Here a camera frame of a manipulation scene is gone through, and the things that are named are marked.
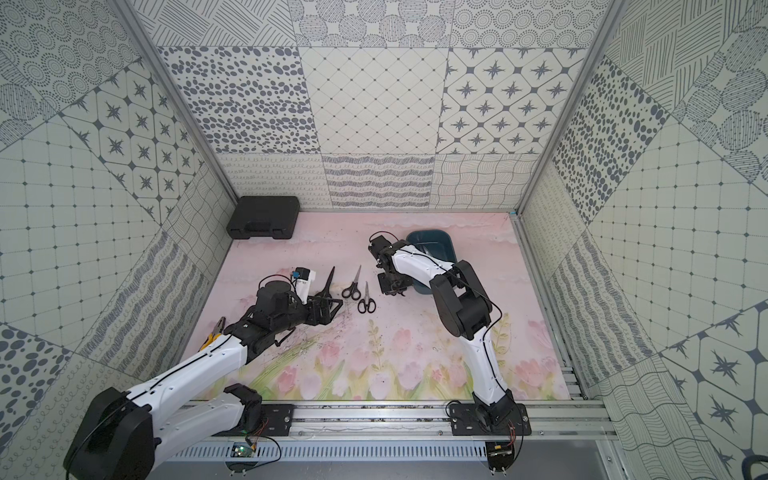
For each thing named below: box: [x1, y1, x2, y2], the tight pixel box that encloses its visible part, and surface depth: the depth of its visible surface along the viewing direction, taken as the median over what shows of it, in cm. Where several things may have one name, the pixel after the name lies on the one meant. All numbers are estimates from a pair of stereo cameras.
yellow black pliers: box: [198, 316, 226, 352], surface depth 90 cm
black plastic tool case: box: [226, 196, 300, 240], surface depth 120 cm
